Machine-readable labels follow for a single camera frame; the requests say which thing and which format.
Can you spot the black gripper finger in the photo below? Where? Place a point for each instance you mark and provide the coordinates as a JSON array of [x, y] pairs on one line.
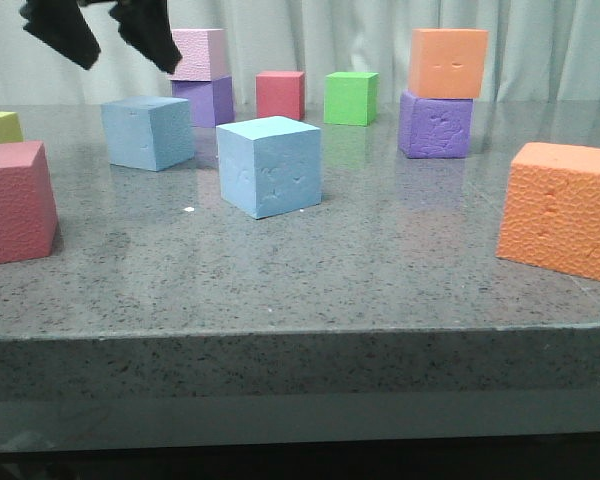
[[61, 25], [145, 25]]

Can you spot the light blue foam block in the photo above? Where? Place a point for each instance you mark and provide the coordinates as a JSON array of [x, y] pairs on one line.
[[148, 132], [270, 166]]

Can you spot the purple foam block under pink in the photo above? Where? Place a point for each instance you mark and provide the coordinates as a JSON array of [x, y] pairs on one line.
[[211, 102]]

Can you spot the yellow foam block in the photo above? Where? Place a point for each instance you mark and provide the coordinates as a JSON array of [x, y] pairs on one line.
[[0, 127]]

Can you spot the small red foam block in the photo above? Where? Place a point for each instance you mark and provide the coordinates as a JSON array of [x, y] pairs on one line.
[[280, 93]]

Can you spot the large red foam block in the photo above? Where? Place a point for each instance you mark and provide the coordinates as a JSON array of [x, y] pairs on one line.
[[28, 216]]

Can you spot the green foam block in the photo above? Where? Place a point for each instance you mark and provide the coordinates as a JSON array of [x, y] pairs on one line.
[[350, 98]]

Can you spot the purple foam block under orange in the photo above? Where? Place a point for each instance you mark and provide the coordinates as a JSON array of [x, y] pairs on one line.
[[434, 128]]

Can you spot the orange foam block on purple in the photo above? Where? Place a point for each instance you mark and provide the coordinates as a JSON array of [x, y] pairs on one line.
[[447, 63]]

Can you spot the grey-green curtain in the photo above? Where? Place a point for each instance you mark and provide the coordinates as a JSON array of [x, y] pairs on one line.
[[538, 50]]

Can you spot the large orange foam block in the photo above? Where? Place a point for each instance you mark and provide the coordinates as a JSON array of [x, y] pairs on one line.
[[551, 215]]

